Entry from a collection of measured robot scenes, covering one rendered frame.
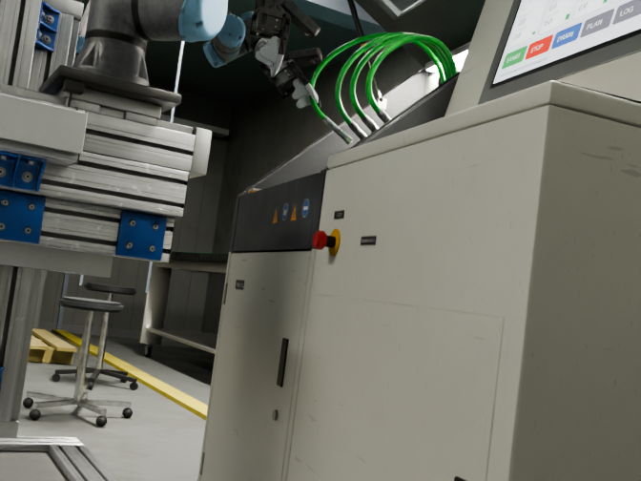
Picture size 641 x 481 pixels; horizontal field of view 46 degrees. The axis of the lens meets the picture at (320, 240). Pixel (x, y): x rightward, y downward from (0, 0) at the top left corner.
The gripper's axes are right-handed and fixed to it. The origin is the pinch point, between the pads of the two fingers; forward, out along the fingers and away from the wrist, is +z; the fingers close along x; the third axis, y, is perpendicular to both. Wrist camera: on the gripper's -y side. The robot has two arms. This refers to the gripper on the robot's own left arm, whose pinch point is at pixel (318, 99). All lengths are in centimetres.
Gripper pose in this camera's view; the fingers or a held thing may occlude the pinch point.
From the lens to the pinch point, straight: 207.1
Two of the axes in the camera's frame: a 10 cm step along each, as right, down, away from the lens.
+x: -2.1, -3.2, -9.2
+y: -8.2, 5.7, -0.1
